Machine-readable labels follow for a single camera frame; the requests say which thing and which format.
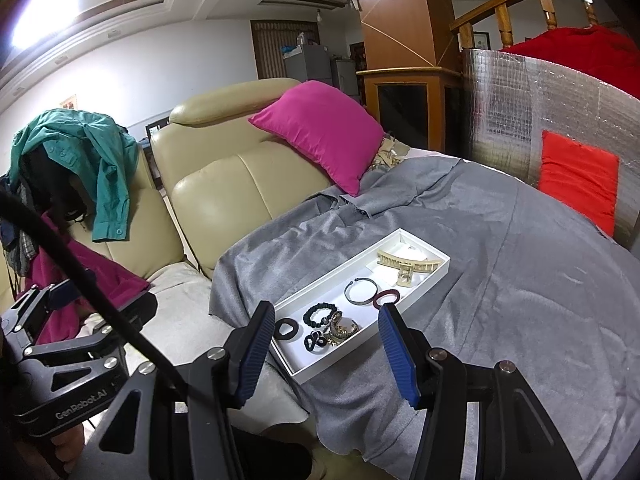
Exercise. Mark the magenta garment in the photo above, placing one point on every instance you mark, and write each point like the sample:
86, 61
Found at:
90, 270

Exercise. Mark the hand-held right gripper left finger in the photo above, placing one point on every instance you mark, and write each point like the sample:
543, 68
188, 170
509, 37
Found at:
255, 355

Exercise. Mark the beige patterned cloth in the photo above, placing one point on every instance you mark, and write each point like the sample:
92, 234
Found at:
390, 152

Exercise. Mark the open metal bangle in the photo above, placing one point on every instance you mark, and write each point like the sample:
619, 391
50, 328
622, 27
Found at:
346, 291

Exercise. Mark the red cushion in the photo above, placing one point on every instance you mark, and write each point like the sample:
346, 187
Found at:
580, 185

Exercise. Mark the dark clothes pile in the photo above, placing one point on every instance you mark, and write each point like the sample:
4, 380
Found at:
45, 185

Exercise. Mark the silver insulation sheet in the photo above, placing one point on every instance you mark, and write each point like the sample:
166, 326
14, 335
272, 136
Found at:
500, 110

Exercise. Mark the teal shirt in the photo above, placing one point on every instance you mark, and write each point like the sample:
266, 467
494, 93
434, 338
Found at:
107, 175

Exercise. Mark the white tray box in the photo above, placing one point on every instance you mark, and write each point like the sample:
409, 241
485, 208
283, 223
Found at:
325, 287

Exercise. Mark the red blanket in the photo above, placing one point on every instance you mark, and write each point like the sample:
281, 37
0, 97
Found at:
575, 55

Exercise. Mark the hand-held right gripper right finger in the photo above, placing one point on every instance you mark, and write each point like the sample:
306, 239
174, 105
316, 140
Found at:
400, 355

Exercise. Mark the grey cloth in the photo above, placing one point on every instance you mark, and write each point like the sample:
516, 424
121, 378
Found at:
500, 285

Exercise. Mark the black and gold hair accessories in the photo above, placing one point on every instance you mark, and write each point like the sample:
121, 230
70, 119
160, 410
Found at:
342, 330

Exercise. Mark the grey refrigerator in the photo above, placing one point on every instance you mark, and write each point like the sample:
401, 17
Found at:
310, 62

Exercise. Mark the magenta pillow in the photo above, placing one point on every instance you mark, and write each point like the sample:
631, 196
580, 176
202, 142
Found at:
320, 130

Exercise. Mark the person's left hand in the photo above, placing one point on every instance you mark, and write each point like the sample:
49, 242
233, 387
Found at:
66, 447

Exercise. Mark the beige hair claw clip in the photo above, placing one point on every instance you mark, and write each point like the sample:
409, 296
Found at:
400, 260

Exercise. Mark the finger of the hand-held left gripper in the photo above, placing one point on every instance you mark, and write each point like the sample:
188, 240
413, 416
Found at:
65, 292
142, 307

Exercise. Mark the wooden railing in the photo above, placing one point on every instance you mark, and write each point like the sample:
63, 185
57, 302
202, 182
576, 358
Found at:
500, 2

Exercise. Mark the beige leather sofa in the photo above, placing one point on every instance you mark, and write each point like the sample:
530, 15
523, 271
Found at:
225, 195

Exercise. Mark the wooden cabinet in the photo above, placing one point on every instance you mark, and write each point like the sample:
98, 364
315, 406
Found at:
400, 20

